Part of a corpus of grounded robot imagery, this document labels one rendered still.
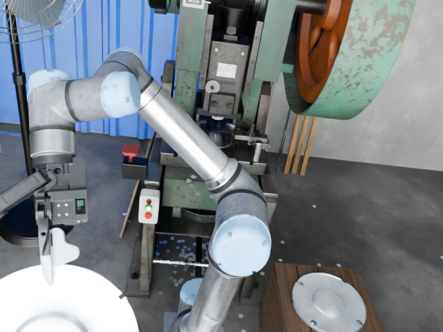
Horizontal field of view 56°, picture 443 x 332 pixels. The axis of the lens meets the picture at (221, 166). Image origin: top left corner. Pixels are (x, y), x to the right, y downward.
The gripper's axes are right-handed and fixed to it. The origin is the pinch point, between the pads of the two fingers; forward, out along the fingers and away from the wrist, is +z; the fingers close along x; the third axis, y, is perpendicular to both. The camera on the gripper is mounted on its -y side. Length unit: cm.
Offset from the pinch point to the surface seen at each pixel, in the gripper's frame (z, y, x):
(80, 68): -122, 11, 199
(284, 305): 26, 78, 74
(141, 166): -32, 29, 83
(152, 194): -21, 32, 82
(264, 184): -22, 79, 81
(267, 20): -75, 71, 44
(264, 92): -69, 94, 99
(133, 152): -38, 26, 80
